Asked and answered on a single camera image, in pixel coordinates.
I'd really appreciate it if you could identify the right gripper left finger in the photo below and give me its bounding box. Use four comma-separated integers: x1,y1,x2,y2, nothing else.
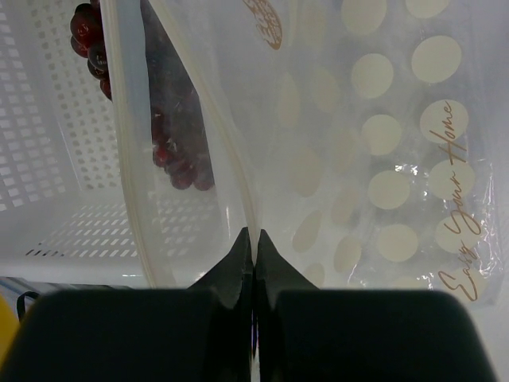
189,228,254,381

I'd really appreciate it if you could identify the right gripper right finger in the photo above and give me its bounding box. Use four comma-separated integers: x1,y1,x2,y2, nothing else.
254,229,317,381

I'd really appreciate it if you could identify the clear dotted zip bag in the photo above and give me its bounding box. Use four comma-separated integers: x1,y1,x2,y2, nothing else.
99,0,500,306

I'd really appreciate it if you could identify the yellow bell pepper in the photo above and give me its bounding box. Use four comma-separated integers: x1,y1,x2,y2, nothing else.
0,296,19,362

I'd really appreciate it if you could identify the red grape bunch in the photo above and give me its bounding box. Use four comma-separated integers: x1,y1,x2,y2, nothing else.
69,1,215,191

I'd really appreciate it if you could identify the white perforated plastic basket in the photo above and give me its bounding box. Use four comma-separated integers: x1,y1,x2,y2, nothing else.
0,0,247,289

